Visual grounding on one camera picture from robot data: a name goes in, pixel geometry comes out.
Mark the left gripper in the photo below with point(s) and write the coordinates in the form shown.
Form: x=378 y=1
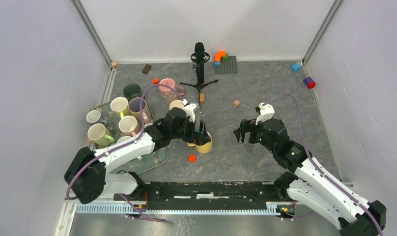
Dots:
x=200 y=138

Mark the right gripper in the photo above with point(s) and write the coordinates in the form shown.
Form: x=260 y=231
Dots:
x=247 y=126

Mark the yellow mug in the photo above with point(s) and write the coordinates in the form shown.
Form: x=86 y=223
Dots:
x=204 y=148

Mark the tall seashell cream mug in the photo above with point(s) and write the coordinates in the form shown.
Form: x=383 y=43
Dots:
x=177 y=104

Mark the pink octagonal mug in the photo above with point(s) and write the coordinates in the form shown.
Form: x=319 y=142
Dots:
x=129 y=126

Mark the blue white mug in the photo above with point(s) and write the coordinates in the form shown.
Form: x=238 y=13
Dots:
x=124 y=139

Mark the dark green mug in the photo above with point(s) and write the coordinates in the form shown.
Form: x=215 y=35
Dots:
x=132 y=91

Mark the yellow-green octagonal mug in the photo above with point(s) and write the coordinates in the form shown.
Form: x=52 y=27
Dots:
x=120 y=106

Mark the light green mug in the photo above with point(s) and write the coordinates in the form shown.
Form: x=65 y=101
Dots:
x=100 y=135

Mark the small grey-blue mug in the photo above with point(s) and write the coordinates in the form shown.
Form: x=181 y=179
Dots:
x=94 y=117

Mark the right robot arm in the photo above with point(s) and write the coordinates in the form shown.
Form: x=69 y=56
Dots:
x=308 y=182

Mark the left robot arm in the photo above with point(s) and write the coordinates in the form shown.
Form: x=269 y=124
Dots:
x=90 y=172

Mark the pink ghost pattern mug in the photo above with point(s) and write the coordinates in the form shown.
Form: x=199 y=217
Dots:
x=170 y=90

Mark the red cube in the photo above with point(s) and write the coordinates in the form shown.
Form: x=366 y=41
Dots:
x=192 y=158

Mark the grey lego baseplate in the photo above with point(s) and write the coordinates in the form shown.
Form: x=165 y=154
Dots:
x=227 y=66

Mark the purple red block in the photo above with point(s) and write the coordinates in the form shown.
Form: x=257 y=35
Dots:
x=309 y=82

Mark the blue block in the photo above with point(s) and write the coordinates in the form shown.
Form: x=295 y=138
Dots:
x=296 y=66

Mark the black microphone on tripod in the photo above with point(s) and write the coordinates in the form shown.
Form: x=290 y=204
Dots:
x=199 y=58

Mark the orange curved block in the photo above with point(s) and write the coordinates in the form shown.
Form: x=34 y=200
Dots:
x=219 y=55

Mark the brown block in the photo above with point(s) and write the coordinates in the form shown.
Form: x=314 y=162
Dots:
x=146 y=69

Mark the floral green tray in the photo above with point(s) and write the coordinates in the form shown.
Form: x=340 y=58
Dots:
x=140 y=164

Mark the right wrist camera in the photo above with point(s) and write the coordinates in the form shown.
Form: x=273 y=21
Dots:
x=265 y=112

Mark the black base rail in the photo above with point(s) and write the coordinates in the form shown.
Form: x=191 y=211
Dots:
x=207 y=195

